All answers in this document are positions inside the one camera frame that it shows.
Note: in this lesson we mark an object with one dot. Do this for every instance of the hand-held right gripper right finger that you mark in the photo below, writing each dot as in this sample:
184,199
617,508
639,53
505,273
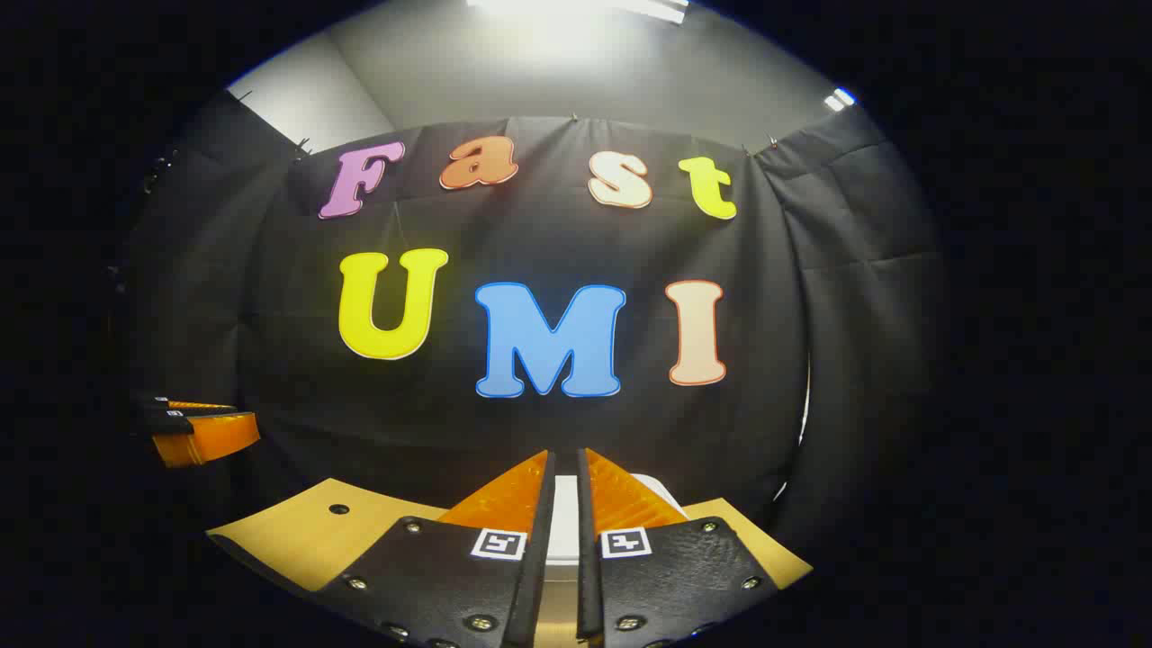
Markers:
587,540

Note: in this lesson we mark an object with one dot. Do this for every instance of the white desktop garbage bin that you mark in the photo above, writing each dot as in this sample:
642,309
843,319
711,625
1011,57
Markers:
565,522

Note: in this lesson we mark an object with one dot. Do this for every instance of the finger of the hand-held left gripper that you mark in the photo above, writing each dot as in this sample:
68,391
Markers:
198,407
211,441

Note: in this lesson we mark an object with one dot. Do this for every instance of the black backdrop cloth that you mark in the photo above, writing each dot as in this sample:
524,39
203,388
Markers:
450,423

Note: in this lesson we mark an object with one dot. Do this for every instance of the small ceiling light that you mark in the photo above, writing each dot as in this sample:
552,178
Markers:
839,99

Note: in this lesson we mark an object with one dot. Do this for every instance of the long ceiling light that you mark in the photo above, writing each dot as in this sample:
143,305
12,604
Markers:
576,9

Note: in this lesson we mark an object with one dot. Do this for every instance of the wooden desktop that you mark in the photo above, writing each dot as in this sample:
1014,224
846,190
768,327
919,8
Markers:
306,531

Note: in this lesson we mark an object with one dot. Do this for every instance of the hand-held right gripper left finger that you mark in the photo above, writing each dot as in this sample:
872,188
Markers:
540,540

